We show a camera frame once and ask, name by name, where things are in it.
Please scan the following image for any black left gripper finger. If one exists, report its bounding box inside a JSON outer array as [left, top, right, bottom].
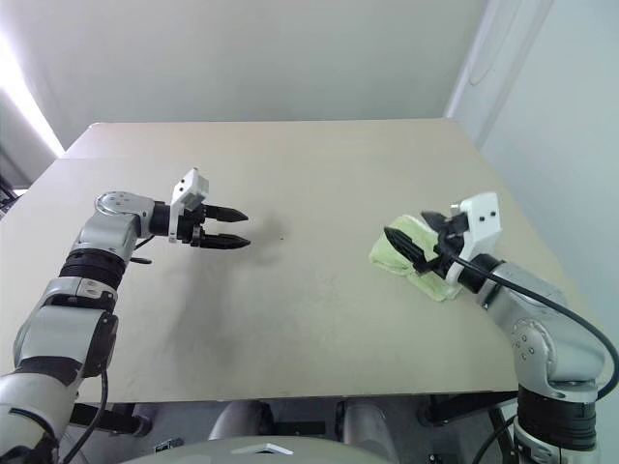
[[199, 233, 252, 251], [203, 206, 250, 225]]

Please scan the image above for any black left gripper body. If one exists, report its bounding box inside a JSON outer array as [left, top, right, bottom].
[[176, 204, 210, 249]]

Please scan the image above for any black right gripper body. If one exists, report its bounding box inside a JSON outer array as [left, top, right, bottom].
[[433, 215, 471, 279]]

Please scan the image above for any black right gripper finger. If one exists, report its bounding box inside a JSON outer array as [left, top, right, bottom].
[[383, 226, 444, 275], [420, 210, 452, 234]]

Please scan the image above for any light green fleece towel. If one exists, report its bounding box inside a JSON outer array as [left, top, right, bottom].
[[368, 212, 466, 305]]

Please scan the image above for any dark grey rounded shape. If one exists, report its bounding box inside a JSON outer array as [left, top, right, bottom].
[[207, 400, 273, 442]]

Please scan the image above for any silver robot torso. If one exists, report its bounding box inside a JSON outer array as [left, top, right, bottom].
[[118, 436, 423, 464]]

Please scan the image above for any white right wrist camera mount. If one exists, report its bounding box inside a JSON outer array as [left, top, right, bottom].
[[443, 191, 501, 285]]

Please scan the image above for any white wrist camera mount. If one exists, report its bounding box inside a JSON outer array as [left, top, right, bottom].
[[443, 191, 501, 285], [167, 167, 211, 244]]

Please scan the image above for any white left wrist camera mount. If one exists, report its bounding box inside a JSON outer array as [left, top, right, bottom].
[[167, 167, 211, 244]]

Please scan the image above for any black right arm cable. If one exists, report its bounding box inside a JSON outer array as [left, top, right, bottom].
[[434, 234, 619, 403]]

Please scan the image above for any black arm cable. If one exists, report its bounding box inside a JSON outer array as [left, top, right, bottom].
[[434, 234, 619, 403], [60, 235, 155, 464]]

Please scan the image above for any black table frame bar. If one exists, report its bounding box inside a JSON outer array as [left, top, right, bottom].
[[69, 402, 152, 437], [417, 391, 521, 427]]

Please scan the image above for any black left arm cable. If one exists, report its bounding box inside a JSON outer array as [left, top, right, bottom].
[[60, 235, 155, 464]]

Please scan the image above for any thin black cable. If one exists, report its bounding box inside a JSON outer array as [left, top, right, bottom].
[[471, 408, 519, 464]]

